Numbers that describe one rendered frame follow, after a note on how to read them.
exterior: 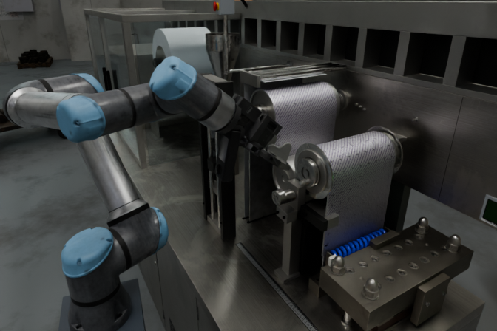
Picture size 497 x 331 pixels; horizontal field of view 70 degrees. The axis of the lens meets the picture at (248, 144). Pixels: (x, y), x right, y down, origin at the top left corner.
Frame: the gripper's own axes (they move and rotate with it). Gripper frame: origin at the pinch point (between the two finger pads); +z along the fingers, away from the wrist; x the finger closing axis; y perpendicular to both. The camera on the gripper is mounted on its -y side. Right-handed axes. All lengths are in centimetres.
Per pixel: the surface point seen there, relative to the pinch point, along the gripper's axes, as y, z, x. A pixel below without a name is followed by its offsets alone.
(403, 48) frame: 46, 20, 6
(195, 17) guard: 33, -2, 98
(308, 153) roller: 6.6, 8.6, 2.8
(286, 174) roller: -1.2, 15.9, 11.9
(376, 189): 9.6, 30.8, -5.0
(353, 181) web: 7.4, 20.2, -5.0
